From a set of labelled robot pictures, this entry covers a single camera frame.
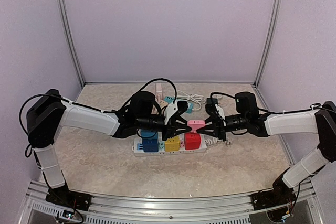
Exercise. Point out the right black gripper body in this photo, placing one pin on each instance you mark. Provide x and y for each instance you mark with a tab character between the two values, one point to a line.
221	129

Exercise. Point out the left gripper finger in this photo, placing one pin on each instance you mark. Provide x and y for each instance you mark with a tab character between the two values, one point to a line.
180	122
172	132

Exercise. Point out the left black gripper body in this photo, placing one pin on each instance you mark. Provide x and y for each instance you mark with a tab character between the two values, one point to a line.
169	130

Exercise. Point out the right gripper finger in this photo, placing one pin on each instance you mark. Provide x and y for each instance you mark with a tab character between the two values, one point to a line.
209	132
210	122

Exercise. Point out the yellow cube socket adapter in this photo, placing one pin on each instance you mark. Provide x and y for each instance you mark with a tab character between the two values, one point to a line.
172	144

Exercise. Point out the pink plug adapter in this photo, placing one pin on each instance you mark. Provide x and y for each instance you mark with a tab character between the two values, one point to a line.
195	125

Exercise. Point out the red cube socket adapter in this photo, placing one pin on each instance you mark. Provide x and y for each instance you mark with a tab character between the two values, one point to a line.
192	141

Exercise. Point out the dark blue cube socket adapter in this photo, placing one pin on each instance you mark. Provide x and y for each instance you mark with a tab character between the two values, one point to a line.
150	146

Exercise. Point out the white multicolour power strip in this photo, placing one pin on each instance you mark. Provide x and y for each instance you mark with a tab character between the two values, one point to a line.
206	142

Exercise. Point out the light blue adapter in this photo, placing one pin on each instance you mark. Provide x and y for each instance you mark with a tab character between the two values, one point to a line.
148	135

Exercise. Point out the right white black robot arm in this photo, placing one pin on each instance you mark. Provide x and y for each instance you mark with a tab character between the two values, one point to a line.
319	119

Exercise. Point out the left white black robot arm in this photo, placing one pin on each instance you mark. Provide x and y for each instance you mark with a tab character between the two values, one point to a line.
52	111

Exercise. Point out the dark green cube adapter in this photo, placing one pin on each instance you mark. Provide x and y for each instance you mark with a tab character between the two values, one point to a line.
214	100

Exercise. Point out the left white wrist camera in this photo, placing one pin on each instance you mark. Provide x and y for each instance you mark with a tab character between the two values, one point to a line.
176	108

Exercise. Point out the teal power strip with cord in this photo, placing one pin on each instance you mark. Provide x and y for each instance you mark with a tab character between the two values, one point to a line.
194	101

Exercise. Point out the right aluminium corner post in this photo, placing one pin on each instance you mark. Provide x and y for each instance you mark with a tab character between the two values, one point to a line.
268	42

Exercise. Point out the aluminium corner post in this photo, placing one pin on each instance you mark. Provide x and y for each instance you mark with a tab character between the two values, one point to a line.
70	42
268	42

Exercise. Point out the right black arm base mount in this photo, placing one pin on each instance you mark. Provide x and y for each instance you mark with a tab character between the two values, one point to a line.
280	194

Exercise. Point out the aluminium front frame rail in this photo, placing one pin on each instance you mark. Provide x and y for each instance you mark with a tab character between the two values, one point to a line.
234	208

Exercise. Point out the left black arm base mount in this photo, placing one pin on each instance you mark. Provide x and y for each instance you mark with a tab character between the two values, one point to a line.
63	196

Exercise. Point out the left aluminium corner post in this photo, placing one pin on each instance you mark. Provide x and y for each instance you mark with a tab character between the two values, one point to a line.
70	42

